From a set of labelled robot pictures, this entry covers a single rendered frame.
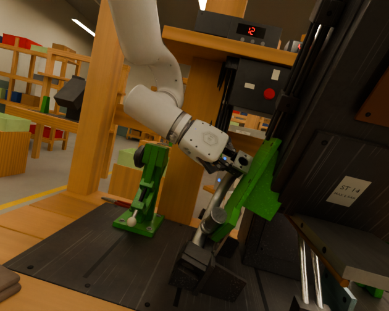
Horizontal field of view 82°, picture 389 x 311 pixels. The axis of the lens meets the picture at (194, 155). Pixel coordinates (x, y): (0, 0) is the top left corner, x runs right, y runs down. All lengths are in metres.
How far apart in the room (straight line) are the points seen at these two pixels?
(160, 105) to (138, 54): 0.12
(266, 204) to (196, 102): 0.49
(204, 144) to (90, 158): 0.57
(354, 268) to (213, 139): 0.36
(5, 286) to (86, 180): 0.56
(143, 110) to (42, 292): 0.41
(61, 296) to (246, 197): 0.39
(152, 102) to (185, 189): 0.43
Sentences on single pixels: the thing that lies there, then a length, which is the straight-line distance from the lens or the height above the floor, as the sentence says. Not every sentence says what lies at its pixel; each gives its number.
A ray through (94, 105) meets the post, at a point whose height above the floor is 1.24.
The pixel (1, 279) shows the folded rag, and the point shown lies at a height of 0.93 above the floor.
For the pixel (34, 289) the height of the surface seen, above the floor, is 0.90.
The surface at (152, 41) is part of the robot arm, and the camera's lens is 0.51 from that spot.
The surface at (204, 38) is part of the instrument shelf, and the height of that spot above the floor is 1.52.
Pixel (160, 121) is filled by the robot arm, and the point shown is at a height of 1.25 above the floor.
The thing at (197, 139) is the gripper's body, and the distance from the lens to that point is 0.54.
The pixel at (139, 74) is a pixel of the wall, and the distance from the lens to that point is 11.65.
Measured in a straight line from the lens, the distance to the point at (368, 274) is 0.39.
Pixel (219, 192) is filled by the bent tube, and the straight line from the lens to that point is 0.63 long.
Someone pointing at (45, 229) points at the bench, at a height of 0.88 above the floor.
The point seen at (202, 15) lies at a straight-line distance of 0.86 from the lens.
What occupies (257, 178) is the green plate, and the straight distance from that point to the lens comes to 0.48.
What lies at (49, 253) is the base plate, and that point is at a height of 0.90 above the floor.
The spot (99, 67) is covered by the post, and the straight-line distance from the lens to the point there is 0.99.
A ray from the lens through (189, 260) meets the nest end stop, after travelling 0.54.
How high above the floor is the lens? 1.25
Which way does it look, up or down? 7 degrees down
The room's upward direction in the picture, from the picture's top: 14 degrees clockwise
